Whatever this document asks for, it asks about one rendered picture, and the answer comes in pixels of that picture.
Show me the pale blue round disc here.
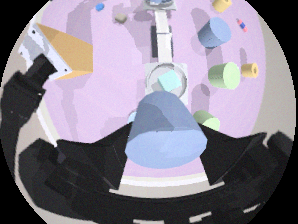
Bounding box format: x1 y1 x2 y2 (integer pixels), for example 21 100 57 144
128 112 136 123

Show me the yellow cylinder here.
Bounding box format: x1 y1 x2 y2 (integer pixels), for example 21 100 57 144
241 63 259 77
212 0 231 14

